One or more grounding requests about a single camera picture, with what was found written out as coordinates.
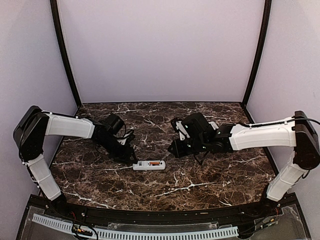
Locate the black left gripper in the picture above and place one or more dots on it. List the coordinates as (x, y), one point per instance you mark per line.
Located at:
(125, 153)

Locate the screwdriver with clear handle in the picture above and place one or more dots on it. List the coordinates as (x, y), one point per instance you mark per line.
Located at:
(164, 158)

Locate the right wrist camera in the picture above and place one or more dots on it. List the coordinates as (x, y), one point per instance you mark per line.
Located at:
(178, 128)

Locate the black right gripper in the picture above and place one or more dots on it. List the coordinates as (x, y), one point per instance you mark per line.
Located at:
(178, 151)

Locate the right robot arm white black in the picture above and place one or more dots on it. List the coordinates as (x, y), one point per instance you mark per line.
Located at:
(197, 135)

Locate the black left frame post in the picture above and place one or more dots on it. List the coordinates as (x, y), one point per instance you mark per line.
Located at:
(63, 51)

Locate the black frame post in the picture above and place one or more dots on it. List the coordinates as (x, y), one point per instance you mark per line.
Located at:
(258, 52)
(63, 51)

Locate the black right frame post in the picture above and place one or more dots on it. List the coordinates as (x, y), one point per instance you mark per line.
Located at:
(258, 52)

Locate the white remote control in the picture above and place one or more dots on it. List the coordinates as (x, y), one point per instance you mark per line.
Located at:
(214, 125)
(143, 165)

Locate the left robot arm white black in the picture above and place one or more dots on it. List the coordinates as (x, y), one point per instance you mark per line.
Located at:
(36, 125)

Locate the white slotted cable duct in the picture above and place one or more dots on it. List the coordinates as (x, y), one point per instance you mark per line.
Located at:
(121, 231)

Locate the black front table rail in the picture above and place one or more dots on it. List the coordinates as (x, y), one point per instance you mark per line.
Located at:
(241, 215)

